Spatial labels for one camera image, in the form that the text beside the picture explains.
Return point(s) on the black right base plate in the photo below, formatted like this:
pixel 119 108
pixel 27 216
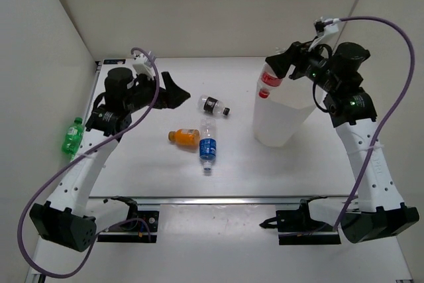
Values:
pixel 296 228

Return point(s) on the white plastic bin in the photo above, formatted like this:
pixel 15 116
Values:
pixel 279 116

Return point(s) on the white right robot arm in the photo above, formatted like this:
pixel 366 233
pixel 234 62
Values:
pixel 375 209

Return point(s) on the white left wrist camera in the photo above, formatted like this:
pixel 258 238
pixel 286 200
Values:
pixel 141 64

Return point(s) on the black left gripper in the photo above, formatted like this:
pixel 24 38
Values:
pixel 171 97

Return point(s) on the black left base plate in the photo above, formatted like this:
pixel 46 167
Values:
pixel 145 231

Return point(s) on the clear bottle blue label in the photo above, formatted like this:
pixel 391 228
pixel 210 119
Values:
pixel 207 144

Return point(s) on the clear bottle black label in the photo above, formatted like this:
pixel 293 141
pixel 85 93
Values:
pixel 212 106

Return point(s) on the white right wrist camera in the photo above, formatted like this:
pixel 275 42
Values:
pixel 325 29

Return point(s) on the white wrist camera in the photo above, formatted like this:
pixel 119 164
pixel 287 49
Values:
pixel 141 64
pixel 325 29

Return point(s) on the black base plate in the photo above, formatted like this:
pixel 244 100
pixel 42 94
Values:
pixel 296 228
pixel 145 231

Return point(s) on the green plastic bottle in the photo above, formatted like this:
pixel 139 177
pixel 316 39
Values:
pixel 73 137

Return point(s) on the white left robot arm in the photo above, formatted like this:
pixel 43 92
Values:
pixel 65 218

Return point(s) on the orange juice bottle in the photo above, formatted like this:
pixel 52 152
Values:
pixel 188 138

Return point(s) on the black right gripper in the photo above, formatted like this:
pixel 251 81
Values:
pixel 297 56

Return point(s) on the clear bottle red label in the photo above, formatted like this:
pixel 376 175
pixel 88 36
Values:
pixel 267 81

